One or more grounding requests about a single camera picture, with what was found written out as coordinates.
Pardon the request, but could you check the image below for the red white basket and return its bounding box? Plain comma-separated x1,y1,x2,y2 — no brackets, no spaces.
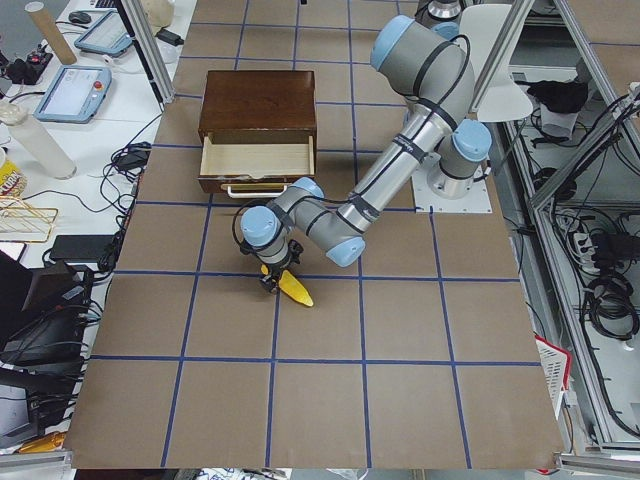
535,335,572,418

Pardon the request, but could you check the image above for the white drawer handle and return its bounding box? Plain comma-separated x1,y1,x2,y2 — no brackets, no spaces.
222,183,288,199

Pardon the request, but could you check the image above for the gold wire rack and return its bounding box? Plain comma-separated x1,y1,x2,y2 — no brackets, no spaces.
1,196,58,243

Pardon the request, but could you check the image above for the cardboard tube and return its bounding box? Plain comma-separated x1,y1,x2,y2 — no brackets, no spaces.
24,1,77,65

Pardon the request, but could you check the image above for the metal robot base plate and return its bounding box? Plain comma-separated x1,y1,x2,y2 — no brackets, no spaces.
411,153,493,214

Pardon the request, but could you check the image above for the far teach pendant tablet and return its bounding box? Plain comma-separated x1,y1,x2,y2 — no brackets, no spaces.
74,10,132,57

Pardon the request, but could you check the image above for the light wooden drawer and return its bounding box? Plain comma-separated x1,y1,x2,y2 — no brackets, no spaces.
198,136,315,194

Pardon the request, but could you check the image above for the white plastic chair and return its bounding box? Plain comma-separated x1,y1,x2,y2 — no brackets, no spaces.
459,1,533,122

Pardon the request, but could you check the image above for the aluminium frame post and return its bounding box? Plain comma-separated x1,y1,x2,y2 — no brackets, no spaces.
115,0,175,105

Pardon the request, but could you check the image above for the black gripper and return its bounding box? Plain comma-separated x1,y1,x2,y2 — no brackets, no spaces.
258,239,303,293

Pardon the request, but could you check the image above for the near teach pendant tablet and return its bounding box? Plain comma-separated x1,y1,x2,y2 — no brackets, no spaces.
33,66,112,124

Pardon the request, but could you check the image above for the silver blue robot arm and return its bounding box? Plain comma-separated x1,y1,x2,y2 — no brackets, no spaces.
232,15,488,292

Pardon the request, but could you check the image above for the brown wooden drawer cabinet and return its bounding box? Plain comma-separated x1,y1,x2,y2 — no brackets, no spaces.
198,70,317,172

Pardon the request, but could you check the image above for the black computer mouse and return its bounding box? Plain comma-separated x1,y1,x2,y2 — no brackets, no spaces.
68,11,92,26

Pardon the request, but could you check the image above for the black power adapter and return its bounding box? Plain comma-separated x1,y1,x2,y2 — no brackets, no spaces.
155,28,184,46

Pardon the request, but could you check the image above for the white cylinder tube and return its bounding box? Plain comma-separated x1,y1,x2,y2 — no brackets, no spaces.
1,102,77,179

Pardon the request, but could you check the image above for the teach pendant tablet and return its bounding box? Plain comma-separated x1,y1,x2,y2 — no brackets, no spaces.
33,66,112,124
74,10,132,57

